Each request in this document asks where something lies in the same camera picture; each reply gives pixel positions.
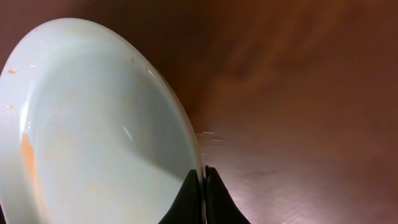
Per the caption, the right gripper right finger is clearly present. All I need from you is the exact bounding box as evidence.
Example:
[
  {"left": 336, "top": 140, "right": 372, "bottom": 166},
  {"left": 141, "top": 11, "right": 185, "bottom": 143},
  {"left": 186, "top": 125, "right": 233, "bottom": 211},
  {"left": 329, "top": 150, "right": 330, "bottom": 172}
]
[{"left": 205, "top": 166, "right": 250, "bottom": 224}]

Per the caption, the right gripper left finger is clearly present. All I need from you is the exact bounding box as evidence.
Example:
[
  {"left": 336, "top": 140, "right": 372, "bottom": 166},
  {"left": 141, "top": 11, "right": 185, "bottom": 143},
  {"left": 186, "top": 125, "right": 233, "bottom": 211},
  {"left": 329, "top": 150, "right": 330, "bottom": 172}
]
[{"left": 159, "top": 169, "right": 203, "bottom": 224}]

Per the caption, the light green plate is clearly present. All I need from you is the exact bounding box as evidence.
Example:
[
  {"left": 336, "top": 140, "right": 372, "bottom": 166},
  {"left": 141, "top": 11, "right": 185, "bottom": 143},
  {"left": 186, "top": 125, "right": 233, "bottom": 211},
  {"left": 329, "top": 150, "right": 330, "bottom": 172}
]
[{"left": 1, "top": 18, "right": 203, "bottom": 223}]

